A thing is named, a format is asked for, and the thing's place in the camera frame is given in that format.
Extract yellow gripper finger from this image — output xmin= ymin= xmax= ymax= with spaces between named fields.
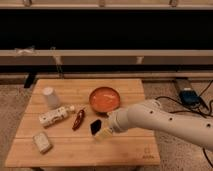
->
xmin=94 ymin=127 xmax=113 ymax=141

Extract black eraser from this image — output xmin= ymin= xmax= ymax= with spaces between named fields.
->
xmin=90 ymin=120 xmax=102 ymax=135

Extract black cable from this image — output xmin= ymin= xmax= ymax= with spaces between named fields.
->
xmin=155 ymin=79 xmax=213 ymax=169

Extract white sponge block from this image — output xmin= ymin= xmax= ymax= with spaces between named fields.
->
xmin=33 ymin=132 xmax=52 ymax=154

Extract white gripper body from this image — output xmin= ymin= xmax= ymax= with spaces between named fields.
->
xmin=108 ymin=108 xmax=129 ymax=133

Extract wooden table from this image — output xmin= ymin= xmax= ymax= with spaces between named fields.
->
xmin=5 ymin=79 xmax=160 ymax=168

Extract white ceramic cup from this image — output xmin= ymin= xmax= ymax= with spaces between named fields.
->
xmin=42 ymin=87 xmax=61 ymax=109

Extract white plastic bottle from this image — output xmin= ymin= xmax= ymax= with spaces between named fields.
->
xmin=39 ymin=105 xmax=75 ymax=127

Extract blue power adapter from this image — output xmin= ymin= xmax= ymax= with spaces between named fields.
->
xmin=179 ymin=89 xmax=199 ymax=106

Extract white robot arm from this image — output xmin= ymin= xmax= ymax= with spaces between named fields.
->
xmin=95 ymin=99 xmax=213 ymax=151

